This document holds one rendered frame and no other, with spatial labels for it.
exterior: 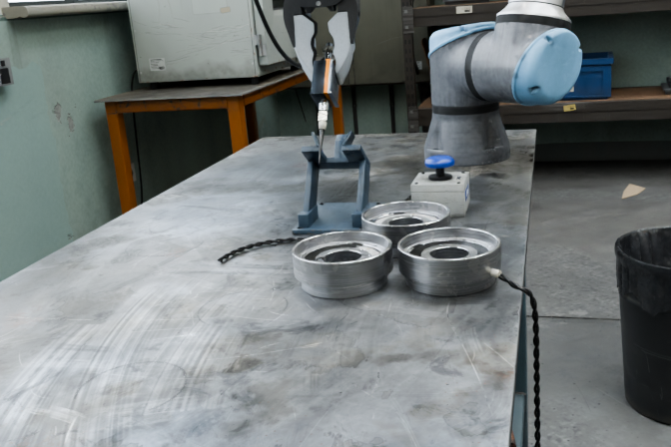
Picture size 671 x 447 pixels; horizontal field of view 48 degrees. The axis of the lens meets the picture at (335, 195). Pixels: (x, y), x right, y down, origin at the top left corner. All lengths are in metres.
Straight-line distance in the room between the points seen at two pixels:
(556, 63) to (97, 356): 0.79
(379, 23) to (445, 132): 3.36
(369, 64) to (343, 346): 4.06
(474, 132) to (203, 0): 1.98
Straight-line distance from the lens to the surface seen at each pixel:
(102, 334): 0.76
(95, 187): 3.19
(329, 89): 0.94
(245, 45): 3.05
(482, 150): 1.29
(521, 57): 1.18
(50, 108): 2.98
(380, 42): 4.64
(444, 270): 0.74
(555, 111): 4.23
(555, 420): 2.10
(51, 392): 0.68
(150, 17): 3.22
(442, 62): 1.29
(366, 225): 0.87
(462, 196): 1.00
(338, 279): 0.75
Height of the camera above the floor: 1.09
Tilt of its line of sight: 15 degrees down
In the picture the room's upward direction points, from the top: 5 degrees counter-clockwise
